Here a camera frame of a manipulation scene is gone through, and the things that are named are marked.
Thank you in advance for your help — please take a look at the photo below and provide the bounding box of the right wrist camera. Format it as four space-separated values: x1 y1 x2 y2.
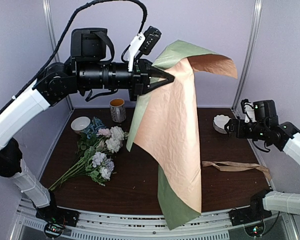
240 99 279 128

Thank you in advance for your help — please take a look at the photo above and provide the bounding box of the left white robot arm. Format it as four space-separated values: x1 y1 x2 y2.
0 26 174 222

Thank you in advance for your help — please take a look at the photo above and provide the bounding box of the white scalloped bowl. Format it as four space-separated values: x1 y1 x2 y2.
213 114 231 134

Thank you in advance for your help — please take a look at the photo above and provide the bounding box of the lavender hydrangea stem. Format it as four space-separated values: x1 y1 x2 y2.
48 146 115 192

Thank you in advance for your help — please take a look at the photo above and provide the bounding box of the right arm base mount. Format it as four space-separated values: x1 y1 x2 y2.
228 207 272 238

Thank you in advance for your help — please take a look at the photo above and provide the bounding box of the patterned mug yellow inside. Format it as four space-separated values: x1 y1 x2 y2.
109 98 126 123

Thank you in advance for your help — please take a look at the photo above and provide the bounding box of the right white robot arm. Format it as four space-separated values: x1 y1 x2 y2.
224 117 300 221

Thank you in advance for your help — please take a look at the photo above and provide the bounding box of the left aluminium frame post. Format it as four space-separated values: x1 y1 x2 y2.
42 0 74 112

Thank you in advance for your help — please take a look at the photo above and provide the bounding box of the aluminium frame post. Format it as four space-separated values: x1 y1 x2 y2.
42 0 74 112
231 0 263 112

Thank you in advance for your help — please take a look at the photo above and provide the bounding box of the front aluminium rail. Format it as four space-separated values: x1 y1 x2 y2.
9 197 300 240

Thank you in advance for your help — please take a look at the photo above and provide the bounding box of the white rose stem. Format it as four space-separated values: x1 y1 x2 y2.
90 126 129 156

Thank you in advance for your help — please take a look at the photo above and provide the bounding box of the pink rose stem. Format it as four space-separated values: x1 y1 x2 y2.
76 128 111 157

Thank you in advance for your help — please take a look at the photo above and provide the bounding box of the green and peach wrapping paper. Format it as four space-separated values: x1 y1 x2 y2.
126 40 238 230

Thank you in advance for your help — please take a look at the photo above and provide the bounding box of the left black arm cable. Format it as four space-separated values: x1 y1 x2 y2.
0 0 150 123

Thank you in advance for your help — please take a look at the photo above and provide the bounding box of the beige ribbon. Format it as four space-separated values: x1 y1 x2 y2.
201 161 272 181

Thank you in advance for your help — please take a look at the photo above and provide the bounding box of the blue hydrangea stem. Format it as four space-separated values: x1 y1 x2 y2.
77 117 106 151

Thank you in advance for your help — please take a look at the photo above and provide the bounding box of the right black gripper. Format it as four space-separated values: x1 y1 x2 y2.
225 118 268 141

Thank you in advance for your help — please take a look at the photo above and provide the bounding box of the small white round bowl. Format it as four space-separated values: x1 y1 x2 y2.
70 116 91 133

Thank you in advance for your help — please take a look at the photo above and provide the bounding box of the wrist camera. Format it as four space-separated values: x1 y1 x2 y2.
240 99 279 128
121 25 163 72

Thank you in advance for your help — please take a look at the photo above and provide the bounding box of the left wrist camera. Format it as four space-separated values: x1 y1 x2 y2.
121 25 163 72

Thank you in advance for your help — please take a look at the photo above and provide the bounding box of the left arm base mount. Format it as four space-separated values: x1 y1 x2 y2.
35 207 80 239

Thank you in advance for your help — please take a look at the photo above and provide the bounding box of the right aluminium frame post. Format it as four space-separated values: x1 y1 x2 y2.
231 0 263 112

